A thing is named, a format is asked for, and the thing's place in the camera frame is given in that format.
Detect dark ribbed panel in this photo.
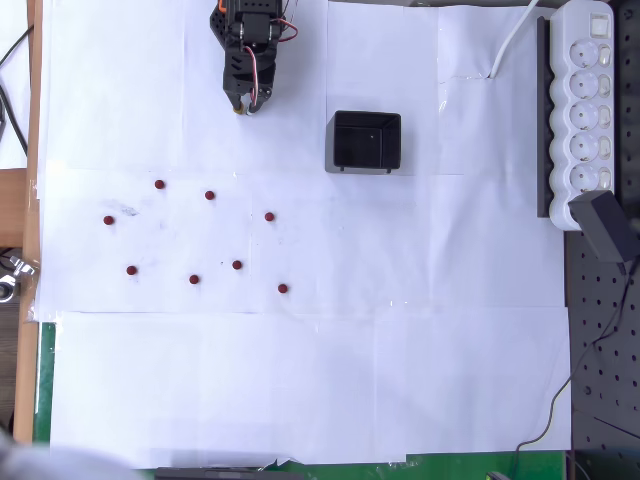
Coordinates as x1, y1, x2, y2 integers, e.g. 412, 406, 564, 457
0, 294, 25, 431

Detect white paper covering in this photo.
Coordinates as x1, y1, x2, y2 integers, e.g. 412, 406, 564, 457
33, 0, 575, 471

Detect white power cable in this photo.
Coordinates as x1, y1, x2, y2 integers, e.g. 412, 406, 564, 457
488, 0, 544, 80

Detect white power strip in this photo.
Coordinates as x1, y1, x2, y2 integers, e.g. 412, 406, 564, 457
548, 0, 615, 231

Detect black flat device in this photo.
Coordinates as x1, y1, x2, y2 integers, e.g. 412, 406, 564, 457
154, 466, 305, 480

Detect thin black cable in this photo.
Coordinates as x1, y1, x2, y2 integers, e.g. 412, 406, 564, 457
509, 262, 639, 480

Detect metal clamp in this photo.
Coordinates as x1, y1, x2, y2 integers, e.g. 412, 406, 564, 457
0, 253, 40, 304

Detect grey blurred object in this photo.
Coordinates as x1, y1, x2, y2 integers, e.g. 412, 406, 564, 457
0, 429, 134, 480

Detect black pegboard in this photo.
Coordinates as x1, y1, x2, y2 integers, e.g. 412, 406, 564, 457
563, 0, 640, 480

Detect black power adapter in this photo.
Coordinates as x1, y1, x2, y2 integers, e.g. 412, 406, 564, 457
568, 189, 635, 265

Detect black open box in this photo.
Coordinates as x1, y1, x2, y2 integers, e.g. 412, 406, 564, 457
324, 110, 403, 175

